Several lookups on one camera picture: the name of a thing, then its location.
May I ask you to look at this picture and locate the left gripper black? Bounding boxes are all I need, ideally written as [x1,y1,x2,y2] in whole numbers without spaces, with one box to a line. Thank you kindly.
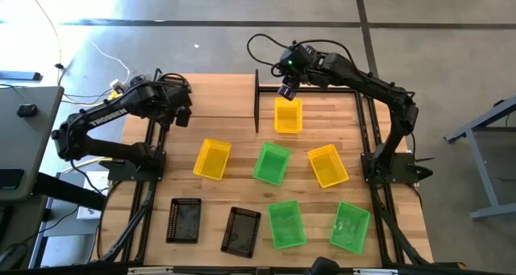
[163,87,194,127]

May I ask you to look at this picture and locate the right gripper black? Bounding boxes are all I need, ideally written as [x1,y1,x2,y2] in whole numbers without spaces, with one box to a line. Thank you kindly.
[277,63,328,102]

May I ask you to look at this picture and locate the yellow plastic basket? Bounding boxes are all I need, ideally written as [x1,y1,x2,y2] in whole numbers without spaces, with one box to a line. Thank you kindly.
[307,144,351,190]
[192,137,233,181]
[273,97,303,135]

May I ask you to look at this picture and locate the green plastic basket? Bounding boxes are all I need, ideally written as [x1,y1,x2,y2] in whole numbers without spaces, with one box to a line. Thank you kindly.
[252,141,292,186]
[328,201,372,256]
[267,199,307,251]

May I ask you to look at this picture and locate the white box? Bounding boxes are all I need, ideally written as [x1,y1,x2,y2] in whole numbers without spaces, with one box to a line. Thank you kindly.
[76,169,110,222]

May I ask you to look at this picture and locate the black desk beam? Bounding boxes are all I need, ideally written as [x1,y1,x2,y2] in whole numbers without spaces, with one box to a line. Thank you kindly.
[31,172,108,212]

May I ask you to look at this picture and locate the grey desk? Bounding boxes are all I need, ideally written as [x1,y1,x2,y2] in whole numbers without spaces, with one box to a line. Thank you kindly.
[0,85,65,203]

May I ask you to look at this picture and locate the black computer mouse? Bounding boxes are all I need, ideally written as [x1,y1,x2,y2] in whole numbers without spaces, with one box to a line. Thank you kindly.
[15,103,39,119]

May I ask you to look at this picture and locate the dark flat bar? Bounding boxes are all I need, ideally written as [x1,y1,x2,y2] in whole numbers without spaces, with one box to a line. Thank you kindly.
[0,69,44,81]

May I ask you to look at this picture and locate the person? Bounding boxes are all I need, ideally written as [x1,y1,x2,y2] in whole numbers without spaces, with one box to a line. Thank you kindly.
[302,256,344,275]

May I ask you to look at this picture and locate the black phone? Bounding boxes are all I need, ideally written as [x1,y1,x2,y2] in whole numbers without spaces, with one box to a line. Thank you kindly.
[0,169,25,191]

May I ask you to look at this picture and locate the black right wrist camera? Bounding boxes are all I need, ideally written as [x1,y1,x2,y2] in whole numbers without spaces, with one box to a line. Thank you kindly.
[279,44,319,73]

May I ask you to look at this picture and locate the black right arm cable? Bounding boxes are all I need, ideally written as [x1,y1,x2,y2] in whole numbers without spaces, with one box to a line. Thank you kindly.
[245,32,352,79]

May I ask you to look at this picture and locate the white cable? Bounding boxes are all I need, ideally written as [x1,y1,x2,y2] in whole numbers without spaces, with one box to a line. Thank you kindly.
[86,39,132,85]

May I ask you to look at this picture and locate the yellow cable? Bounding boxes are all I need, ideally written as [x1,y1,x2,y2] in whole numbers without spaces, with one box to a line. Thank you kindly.
[60,90,124,107]

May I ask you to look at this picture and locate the cream cable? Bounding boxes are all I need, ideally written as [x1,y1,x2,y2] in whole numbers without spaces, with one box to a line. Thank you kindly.
[60,156,114,175]

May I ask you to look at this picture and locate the black aluminium rig frame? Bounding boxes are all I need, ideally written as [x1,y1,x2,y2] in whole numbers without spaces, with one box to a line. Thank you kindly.
[0,83,516,275]

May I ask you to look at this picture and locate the thin pale cable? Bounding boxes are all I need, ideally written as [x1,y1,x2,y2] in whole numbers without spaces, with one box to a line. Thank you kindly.
[22,0,64,66]

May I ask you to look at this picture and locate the grey metal table frame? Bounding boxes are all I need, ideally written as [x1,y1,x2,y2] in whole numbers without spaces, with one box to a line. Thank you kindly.
[443,95,516,222]

